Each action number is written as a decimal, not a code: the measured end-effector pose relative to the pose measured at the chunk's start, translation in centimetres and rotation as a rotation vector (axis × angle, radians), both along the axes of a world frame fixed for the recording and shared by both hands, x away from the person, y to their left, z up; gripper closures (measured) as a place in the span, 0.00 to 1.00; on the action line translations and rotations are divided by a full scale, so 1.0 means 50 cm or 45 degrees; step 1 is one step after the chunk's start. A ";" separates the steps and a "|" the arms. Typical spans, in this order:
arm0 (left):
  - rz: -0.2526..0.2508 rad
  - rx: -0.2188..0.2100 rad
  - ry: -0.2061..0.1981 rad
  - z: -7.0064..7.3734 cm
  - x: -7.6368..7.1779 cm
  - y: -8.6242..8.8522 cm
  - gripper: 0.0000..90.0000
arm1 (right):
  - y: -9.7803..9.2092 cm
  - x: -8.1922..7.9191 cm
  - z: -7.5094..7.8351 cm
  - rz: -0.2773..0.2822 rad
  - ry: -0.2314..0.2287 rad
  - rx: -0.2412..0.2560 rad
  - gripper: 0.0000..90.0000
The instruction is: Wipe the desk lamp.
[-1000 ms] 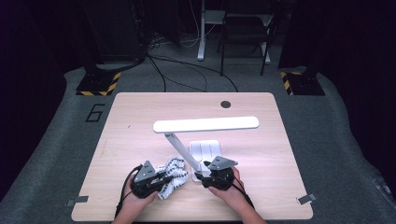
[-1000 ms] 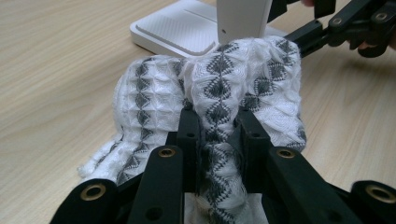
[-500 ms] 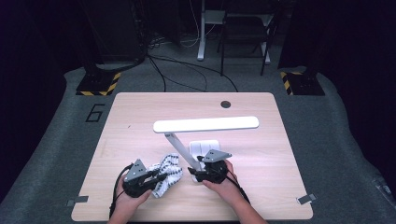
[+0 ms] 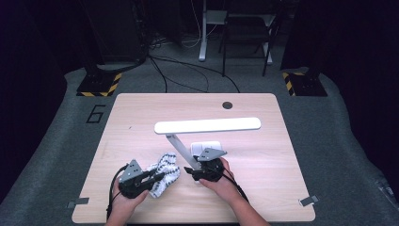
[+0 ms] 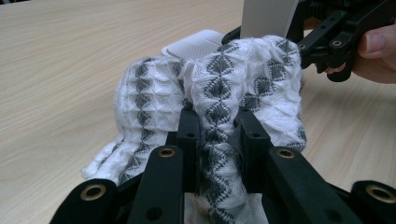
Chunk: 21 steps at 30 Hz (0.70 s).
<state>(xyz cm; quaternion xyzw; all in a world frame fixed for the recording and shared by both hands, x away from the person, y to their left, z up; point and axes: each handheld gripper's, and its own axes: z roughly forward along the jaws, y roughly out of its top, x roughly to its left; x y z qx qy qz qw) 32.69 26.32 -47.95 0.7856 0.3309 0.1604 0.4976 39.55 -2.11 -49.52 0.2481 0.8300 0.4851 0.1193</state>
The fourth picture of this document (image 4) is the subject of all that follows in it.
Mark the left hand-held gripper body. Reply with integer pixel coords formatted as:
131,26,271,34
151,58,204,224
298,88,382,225
118,158,152,200

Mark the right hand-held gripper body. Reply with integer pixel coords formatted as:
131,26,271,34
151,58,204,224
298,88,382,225
195,147,229,183

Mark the white cloth with dark pattern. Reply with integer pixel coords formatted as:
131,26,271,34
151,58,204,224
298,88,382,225
145,152,182,199

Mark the white desk lamp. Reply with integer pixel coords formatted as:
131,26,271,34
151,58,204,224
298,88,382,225
153,117,263,172

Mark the person's left hand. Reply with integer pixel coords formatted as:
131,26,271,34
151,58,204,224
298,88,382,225
110,181,151,218

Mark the person's right hand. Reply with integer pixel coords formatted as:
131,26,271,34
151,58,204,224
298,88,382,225
199,156,243,202

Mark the grey tape strip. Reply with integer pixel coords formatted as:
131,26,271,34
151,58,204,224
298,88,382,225
298,194,320,207
66,197,90,209

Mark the black stand with striped base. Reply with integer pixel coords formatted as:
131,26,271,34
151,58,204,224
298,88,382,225
281,59,328,98
75,0,123,98

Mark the black folding chair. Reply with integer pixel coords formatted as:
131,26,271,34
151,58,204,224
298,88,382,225
217,0,280,78

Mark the dark curtain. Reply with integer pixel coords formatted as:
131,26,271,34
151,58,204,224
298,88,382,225
0,0,83,202
280,0,399,192

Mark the black cabinet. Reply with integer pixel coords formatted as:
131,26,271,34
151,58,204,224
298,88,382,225
83,0,149,65

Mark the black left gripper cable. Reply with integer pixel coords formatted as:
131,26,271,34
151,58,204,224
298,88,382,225
105,163,130,221

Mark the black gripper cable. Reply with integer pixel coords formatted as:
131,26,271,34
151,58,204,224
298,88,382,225
220,173,251,204
105,163,130,221

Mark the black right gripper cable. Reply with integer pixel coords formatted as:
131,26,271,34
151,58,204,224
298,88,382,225
220,173,251,204

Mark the short black floor cable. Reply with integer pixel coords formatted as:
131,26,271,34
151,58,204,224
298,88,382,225
148,56,169,94

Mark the long black floor cable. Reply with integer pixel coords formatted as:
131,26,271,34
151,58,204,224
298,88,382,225
147,55,241,94

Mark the white floor cable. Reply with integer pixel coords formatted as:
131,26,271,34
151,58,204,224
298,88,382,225
180,0,219,49

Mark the white desk frame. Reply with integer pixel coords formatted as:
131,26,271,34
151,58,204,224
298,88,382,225
198,0,278,66

